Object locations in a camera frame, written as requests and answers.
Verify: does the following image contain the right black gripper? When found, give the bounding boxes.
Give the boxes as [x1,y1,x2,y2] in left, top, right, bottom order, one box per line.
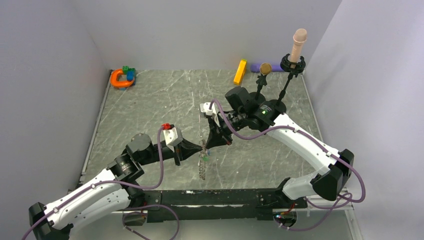
[205,109,247,149]

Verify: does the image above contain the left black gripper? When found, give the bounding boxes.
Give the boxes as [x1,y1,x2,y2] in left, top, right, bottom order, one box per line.
[138,137,203,166]

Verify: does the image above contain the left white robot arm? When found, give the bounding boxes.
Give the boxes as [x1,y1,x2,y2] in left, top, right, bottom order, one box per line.
[23,133,202,240]

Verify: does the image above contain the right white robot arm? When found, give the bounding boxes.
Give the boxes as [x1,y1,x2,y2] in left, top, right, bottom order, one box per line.
[199,86,354,208]

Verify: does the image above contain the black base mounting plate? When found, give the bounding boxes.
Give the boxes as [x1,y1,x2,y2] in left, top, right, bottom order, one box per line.
[125,188,308,223]

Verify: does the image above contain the yellow toy block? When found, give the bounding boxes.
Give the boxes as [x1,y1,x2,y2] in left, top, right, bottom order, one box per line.
[233,59,247,86]

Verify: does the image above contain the short black microphone stand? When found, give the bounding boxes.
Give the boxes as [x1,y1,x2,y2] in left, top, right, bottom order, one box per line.
[254,73,268,104]

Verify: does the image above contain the purple cylinder toy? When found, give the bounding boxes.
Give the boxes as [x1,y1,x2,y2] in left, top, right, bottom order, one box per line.
[249,63,284,73]

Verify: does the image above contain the blue toy block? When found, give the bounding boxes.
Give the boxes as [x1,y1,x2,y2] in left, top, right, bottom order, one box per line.
[126,71,136,82]

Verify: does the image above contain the green toy block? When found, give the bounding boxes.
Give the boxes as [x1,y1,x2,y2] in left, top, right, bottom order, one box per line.
[122,65,136,76]

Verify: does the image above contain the tall black microphone stand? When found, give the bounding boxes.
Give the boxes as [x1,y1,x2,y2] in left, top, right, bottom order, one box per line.
[273,53,306,114]

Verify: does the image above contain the pink microphone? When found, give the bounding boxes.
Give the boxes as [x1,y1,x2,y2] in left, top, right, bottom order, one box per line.
[289,28,308,63]

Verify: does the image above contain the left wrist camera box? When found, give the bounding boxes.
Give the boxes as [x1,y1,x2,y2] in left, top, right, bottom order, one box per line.
[162,123,183,147]

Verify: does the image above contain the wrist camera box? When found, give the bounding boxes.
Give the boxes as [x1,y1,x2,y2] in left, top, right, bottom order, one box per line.
[199,102,221,127]
[162,123,183,147]

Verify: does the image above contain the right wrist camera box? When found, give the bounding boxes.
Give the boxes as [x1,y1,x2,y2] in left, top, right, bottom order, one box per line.
[199,102,221,127]

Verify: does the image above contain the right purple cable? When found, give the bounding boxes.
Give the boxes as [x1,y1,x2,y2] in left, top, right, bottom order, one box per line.
[208,98,367,232]

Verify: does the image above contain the purple cable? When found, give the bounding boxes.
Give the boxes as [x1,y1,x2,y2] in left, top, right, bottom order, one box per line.
[21,127,181,240]
[208,98,367,232]

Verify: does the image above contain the orange ring toy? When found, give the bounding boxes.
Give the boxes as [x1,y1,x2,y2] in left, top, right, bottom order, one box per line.
[109,69,136,89]

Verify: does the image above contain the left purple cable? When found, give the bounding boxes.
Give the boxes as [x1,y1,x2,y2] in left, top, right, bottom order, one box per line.
[21,127,181,240]

